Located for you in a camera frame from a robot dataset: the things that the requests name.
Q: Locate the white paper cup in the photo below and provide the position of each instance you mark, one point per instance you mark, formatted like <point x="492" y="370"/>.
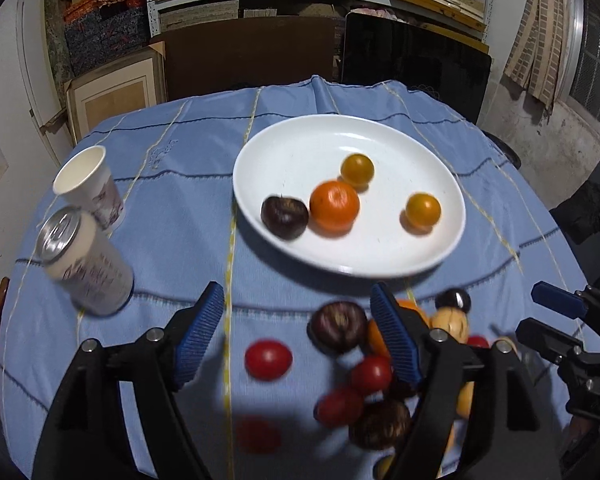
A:
<point x="87" y="180"/>

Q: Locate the dark cloth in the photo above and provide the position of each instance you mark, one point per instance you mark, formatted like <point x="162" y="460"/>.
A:
<point x="590" y="205"/>

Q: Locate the small yellow fruit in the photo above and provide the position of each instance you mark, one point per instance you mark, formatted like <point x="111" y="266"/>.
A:
<point x="385" y="467"/>

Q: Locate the brown board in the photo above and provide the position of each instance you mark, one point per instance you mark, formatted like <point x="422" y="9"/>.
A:
<point x="240" y="55"/>

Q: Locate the hanging slatted bamboo mat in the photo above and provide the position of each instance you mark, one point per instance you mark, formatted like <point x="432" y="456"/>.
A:
<point x="535" y="45"/>

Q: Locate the pale yellow pepino melon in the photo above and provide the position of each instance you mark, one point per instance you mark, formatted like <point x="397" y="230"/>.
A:
<point x="464" y="400"/>

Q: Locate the framed picture in cardboard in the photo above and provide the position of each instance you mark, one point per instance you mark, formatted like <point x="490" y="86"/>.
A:
<point x="115" y="100"/>

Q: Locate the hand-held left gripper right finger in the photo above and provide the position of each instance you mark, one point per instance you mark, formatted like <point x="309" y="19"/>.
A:
<point x="395" y="340"/>

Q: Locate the stack of patterned dark boxes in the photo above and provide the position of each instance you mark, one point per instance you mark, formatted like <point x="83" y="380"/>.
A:
<point x="105" y="30"/>

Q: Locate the grey-green marbled board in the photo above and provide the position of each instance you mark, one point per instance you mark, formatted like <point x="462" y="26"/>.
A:
<point x="55" y="45"/>

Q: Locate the black panel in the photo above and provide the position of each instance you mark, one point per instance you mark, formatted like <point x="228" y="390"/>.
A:
<point x="415" y="60"/>

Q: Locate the white drink can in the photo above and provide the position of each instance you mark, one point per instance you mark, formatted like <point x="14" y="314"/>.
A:
<point x="85" y="270"/>

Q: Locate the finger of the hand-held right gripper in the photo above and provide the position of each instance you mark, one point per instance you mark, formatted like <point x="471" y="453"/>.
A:
<point x="545" y="340"/>
<point x="555" y="300"/>

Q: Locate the white door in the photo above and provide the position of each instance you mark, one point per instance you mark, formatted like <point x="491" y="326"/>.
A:
<point x="35" y="85"/>

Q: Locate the black chair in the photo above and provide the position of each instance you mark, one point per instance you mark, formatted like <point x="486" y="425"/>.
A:
<point x="505" y="147"/>

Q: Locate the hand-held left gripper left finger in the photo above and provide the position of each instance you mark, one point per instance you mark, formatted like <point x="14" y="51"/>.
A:
<point x="200" y="335"/>

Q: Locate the red tomato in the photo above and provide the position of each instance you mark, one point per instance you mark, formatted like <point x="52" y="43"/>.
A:
<point x="339" y="406"/>
<point x="371" y="374"/>
<point x="268" y="358"/>
<point x="477" y="342"/>
<point x="257" y="435"/>

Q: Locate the orange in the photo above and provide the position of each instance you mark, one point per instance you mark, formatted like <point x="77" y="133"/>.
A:
<point x="334" y="206"/>
<point x="377" y="337"/>

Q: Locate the yellow tomato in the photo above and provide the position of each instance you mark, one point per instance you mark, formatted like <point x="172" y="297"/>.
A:
<point x="423" y="210"/>
<point x="357" y="170"/>

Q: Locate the blue tablecloth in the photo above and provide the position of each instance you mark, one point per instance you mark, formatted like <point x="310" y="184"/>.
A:
<point x="155" y="260"/>

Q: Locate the dark purple tomato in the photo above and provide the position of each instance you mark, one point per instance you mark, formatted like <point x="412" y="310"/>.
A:
<point x="452" y="300"/>
<point x="284" y="216"/>
<point x="339" y="326"/>
<point x="380" y="425"/>

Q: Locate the white oval plate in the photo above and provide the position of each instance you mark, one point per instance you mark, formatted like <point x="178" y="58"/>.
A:
<point x="305" y="145"/>

